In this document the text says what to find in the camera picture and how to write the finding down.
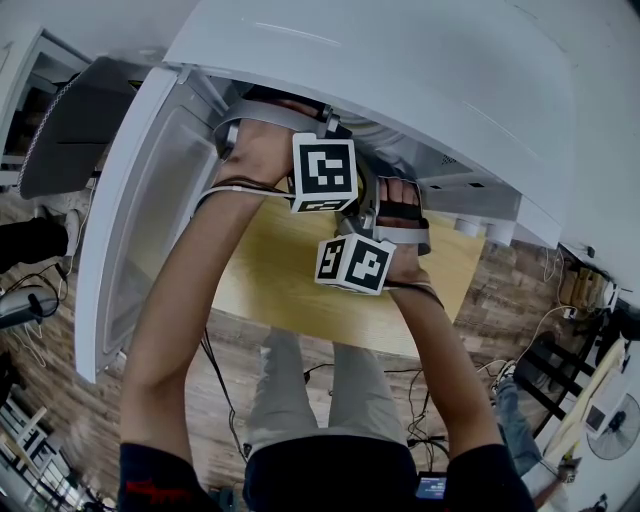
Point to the person's right forearm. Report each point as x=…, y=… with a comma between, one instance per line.
x=440, y=375

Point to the person's left forearm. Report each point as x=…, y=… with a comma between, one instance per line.
x=190, y=300

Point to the brown cardboard box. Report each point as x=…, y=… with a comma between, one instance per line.
x=582, y=290

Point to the beige curved board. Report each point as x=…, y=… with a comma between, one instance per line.
x=600, y=375

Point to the person's right leg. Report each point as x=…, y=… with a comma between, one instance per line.
x=365, y=395

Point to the white pod-shaped device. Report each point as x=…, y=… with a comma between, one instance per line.
x=20, y=300

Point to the white desk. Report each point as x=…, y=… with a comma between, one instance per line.
x=30, y=45

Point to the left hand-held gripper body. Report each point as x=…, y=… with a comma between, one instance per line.
x=322, y=170

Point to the white shelf rack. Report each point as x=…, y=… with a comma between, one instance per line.
x=25, y=450

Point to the person's left hand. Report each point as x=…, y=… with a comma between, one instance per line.
x=260, y=155

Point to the person's left leg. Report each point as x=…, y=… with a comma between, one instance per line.
x=280, y=390

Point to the black wall plug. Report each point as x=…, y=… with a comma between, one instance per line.
x=590, y=252

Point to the person's right hand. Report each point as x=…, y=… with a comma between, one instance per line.
x=397, y=192

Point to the small white screen device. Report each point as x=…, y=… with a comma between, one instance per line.
x=595, y=417

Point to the black metal frame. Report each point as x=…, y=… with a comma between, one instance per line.
x=540, y=380

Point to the white power adapter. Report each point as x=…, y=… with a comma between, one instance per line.
x=570, y=313

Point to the white microwave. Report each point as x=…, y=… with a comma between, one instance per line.
x=400, y=75

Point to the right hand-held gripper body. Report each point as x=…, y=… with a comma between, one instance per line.
x=357, y=265

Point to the grey chair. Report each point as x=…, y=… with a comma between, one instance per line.
x=75, y=145

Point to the white appliance door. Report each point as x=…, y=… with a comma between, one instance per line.
x=125, y=225

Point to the grey mesh fan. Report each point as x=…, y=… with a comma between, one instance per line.
x=612, y=430

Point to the person's black shirt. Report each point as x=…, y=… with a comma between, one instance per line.
x=325, y=480

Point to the black screen device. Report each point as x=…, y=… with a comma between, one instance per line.
x=431, y=487

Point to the person's leg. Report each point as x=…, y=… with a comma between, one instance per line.
x=280, y=390
x=365, y=395

